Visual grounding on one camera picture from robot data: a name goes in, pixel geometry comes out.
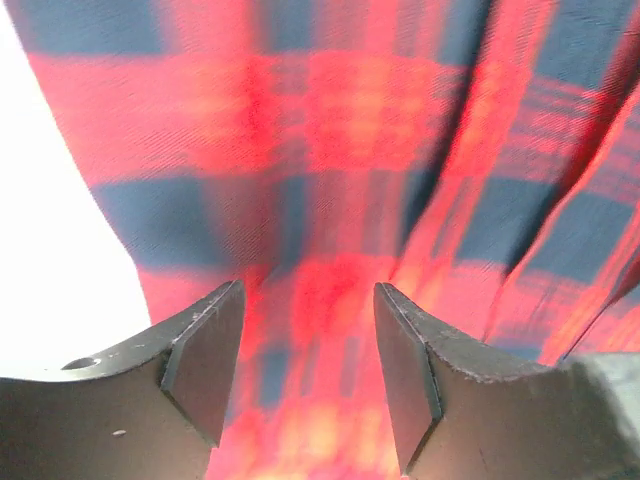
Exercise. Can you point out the red plaid skirt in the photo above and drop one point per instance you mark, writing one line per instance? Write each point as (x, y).
(482, 156)

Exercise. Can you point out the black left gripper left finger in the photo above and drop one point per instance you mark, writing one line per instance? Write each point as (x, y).
(150, 407)

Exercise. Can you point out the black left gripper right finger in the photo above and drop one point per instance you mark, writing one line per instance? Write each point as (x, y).
(461, 409)

